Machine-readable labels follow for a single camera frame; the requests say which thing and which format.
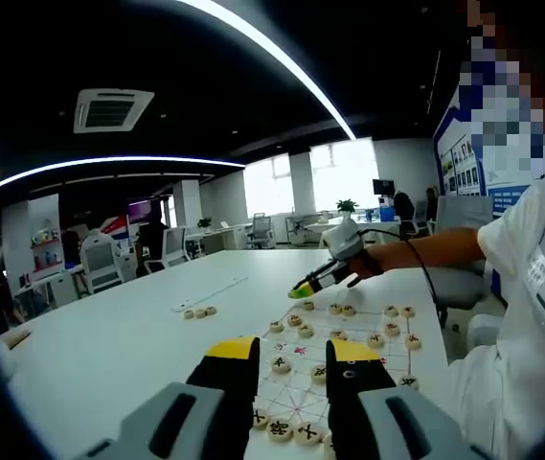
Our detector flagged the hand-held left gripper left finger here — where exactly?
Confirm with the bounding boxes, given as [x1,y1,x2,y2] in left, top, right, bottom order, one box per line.
[84,334,261,460]

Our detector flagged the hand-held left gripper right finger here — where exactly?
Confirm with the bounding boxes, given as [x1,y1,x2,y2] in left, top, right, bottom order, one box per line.
[325,338,493,460]

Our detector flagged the arranged rows of chess pieces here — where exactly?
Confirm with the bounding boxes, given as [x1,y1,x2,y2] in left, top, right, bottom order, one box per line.
[251,299,422,460]

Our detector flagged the paper chessboard red grid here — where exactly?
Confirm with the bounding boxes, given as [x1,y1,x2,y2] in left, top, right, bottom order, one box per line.
[245,300,439,460]

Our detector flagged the person's right hand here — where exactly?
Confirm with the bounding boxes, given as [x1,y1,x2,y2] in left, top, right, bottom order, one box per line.
[346,251,385,289]

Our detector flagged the white table socket strip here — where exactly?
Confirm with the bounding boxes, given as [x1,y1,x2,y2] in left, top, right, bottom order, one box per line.
[170,276,250,313]

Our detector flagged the grey office chair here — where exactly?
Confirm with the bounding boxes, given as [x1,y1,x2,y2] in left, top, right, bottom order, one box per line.
[437,195,493,311]

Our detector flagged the white high-back chair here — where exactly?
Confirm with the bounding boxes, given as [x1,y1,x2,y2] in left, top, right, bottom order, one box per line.
[79,228,127,294]

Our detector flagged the purple screen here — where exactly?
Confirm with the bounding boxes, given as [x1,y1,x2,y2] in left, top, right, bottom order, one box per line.
[127,199,152,224]

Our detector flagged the curved ceiling light strip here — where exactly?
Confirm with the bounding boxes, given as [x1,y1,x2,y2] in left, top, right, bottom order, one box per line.
[0,155,247,188]
[175,0,357,141]

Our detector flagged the shelf with colourful items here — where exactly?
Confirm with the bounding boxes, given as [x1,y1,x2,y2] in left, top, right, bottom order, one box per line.
[30,228,62,274]

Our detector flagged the ceiling air conditioner vent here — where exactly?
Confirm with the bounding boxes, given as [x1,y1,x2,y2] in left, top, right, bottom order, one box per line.
[73,88,156,134]

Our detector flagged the black cable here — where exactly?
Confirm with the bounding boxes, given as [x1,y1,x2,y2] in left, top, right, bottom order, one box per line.
[358,228,449,332]

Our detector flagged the blue wall display board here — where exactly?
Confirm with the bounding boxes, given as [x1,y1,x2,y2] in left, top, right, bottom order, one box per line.
[432,107,532,219]

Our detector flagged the red blue wall graphic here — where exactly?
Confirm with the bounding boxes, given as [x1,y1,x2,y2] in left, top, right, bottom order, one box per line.
[101,215,129,241]

